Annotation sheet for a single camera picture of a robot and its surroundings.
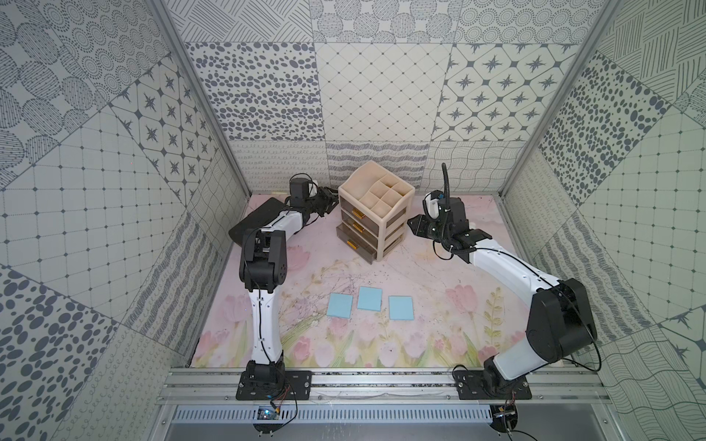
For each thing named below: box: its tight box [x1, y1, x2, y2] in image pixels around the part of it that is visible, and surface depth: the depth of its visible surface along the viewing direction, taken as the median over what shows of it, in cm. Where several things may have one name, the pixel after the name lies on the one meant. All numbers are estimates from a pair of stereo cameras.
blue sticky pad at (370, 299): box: [356, 285, 383, 312], surface depth 92 cm
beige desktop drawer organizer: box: [336, 159, 416, 266], surface depth 90 cm
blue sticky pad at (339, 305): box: [326, 293, 353, 319], surface depth 90 cm
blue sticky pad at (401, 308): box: [387, 295, 415, 321], surface depth 90 cm
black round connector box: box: [489, 404, 519, 433], surface depth 74 cm
